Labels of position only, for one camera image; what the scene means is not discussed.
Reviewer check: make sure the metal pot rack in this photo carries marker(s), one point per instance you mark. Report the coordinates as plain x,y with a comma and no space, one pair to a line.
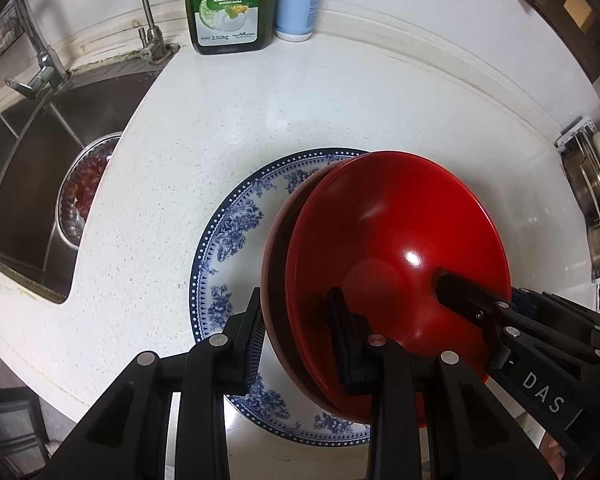
575,130

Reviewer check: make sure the person's right hand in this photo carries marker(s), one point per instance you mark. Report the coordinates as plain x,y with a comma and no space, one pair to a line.
552,457

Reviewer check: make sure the tall steel kitchen faucet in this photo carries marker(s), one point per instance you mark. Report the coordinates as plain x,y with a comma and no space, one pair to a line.
45,67

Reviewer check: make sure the red and black bowl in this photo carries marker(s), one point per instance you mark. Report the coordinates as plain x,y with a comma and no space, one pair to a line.
405,210

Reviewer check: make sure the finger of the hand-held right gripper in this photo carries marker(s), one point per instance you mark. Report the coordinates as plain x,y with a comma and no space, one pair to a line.
460,296
526,302

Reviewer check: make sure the steel pot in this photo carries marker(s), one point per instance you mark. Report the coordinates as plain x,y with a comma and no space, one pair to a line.
597,230

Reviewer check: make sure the pink bowl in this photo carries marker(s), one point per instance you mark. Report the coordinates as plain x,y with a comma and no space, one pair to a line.
275,260

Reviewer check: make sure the green dish soap bottle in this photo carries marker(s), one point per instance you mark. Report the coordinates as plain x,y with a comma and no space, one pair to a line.
230,10

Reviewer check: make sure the white pump bottle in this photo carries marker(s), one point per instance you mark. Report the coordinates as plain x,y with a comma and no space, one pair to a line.
300,5

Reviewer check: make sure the brown wooden window sash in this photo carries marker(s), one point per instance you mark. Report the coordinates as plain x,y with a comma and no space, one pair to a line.
592,55

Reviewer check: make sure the blue patterned white plate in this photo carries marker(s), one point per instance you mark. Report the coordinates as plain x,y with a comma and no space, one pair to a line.
230,240

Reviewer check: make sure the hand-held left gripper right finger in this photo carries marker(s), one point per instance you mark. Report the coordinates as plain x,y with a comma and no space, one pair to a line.
350,355

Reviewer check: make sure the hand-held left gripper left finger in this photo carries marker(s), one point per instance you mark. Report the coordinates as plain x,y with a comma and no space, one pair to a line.
252,345

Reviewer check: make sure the stainless steel sink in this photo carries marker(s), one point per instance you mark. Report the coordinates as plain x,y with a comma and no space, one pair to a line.
25,185

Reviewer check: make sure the steel bowl of red fruit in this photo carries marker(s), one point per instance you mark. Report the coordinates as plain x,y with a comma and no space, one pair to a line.
82,195

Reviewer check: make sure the slim steel gooseneck faucet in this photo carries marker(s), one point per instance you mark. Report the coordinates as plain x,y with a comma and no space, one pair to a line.
147,25

